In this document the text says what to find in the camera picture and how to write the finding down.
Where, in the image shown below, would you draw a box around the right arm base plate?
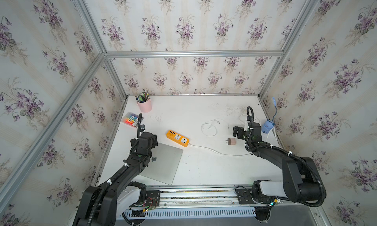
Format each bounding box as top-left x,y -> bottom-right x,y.
235,186 -> 275,205

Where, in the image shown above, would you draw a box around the orange power strip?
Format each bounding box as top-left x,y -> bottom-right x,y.
166,130 -> 190,147

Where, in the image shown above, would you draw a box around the pens in cup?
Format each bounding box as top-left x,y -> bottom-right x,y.
135,90 -> 150,103

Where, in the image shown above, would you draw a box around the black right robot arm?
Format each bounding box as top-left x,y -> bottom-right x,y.
233,106 -> 327,222

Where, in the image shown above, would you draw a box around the pink pen cup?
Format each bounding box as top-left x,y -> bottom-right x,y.
137,98 -> 152,113

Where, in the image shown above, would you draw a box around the silver laptop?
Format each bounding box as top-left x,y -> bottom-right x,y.
140,143 -> 183,185

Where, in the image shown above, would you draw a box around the white charger cable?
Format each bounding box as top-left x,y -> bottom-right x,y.
201,118 -> 230,137

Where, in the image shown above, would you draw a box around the colourful marker box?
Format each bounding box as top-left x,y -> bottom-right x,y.
121,112 -> 139,128

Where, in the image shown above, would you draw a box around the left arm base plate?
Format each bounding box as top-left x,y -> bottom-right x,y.
131,190 -> 161,208

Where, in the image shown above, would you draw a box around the white power strip cord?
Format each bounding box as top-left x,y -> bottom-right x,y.
188,143 -> 251,156

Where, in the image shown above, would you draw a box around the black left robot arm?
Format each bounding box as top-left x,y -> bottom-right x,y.
72,113 -> 158,226

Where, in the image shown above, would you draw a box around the aluminium mounting rail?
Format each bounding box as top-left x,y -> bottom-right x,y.
146,184 -> 265,209

